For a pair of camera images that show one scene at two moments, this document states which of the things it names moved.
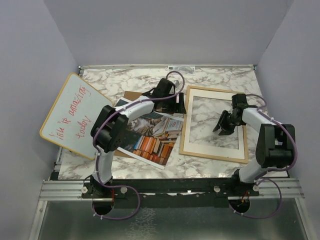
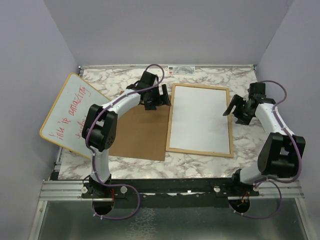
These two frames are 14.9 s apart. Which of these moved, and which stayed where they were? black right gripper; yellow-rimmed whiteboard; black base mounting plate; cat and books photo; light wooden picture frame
Moved: light wooden picture frame; black right gripper; cat and books photo
Stayed: yellow-rimmed whiteboard; black base mounting plate
